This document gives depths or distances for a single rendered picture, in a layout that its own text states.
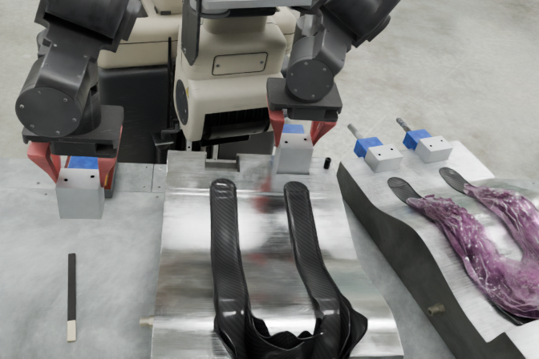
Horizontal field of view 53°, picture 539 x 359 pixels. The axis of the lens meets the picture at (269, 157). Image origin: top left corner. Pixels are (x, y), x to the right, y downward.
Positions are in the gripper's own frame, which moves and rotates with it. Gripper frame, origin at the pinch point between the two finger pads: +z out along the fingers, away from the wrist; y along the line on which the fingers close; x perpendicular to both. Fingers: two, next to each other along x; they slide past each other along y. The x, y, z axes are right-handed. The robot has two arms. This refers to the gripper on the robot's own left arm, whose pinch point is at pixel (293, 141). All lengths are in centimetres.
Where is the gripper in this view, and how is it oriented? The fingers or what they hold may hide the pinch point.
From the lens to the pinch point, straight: 82.4
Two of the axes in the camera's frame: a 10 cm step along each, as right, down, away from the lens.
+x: -0.9, -6.6, 7.4
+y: 9.9, 0.4, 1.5
